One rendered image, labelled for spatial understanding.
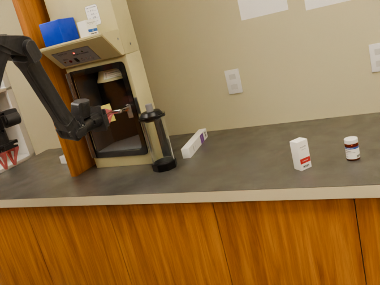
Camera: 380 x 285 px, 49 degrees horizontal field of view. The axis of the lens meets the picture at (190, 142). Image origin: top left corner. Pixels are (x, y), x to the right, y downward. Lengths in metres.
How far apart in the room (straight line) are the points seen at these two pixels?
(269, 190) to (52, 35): 1.03
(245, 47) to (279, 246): 0.94
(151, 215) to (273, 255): 0.46
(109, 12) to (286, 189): 0.96
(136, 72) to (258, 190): 0.75
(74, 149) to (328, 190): 1.15
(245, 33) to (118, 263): 1.13
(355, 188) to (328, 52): 0.79
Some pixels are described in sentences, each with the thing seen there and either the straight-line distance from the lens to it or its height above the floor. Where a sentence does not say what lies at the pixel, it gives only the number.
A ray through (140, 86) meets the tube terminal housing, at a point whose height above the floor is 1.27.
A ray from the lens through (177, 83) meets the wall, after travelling 2.13.
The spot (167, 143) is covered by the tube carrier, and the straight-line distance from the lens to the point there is 1.66.
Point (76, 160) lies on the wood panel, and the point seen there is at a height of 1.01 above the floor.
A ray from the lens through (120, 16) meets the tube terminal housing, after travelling 1.76.
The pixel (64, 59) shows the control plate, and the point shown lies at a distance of 1.83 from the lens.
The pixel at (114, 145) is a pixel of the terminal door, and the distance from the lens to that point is 1.86.
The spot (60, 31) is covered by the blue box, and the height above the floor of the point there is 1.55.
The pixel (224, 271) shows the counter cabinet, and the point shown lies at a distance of 1.58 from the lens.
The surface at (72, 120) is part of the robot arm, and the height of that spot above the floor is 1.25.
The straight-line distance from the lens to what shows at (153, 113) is 1.63.
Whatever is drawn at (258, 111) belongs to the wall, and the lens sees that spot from 2.02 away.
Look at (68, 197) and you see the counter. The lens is 1.74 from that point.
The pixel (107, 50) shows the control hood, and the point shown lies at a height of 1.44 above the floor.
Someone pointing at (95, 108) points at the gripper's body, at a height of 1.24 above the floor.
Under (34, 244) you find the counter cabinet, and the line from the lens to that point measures 2.07.
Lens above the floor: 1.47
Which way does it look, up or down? 16 degrees down
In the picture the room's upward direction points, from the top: 14 degrees counter-clockwise
